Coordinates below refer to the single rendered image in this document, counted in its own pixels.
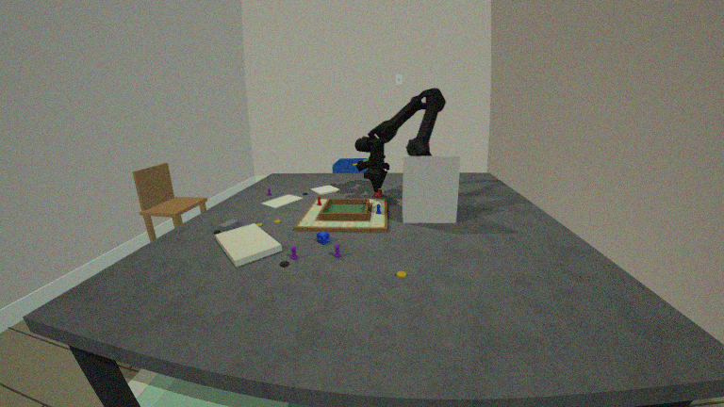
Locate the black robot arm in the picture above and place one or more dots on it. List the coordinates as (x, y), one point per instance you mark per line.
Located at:
(387, 130)

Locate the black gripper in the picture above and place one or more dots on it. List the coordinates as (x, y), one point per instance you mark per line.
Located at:
(377, 174)

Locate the blue die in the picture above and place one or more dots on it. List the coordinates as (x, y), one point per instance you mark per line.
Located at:
(323, 237)

